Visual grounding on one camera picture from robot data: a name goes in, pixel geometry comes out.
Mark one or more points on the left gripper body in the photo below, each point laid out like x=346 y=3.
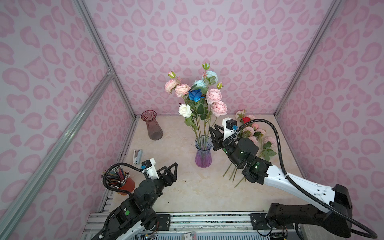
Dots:
x=166 y=182

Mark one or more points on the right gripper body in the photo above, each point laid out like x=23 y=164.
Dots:
x=228 y=147

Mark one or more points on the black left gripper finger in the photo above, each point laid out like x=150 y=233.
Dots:
x=164 y=171
x=173 y=171

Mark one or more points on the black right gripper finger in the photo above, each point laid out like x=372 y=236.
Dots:
x=217 y=141
x=219 y=131

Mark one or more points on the purple gradient glass vase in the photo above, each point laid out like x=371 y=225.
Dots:
x=203 y=158

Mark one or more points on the pink peony stem with bud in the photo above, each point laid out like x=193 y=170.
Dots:
x=215 y=106

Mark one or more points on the pink peony stem pile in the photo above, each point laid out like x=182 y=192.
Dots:
x=255 y=141

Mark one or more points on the dark red glass vase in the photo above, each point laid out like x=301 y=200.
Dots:
x=155 y=132

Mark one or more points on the white rose stem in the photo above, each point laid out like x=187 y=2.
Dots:
x=186 y=112

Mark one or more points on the light blue rose stem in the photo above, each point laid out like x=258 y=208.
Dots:
x=209 y=78

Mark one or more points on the large pink peony stem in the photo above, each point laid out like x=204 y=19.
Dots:
x=174 y=85

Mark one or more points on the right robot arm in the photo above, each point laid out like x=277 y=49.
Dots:
x=326 y=207

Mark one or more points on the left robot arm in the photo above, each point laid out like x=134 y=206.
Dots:
x=136 y=213

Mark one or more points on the red pen holder cup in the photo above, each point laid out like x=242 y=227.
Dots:
x=118 y=180

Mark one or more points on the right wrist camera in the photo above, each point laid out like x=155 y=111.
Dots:
x=230 y=127

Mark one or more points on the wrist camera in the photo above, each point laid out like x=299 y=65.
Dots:
x=230 y=127
x=148 y=168

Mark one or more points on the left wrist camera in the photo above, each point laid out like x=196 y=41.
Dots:
x=148 y=168

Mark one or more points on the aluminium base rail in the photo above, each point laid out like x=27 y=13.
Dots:
x=219 y=226

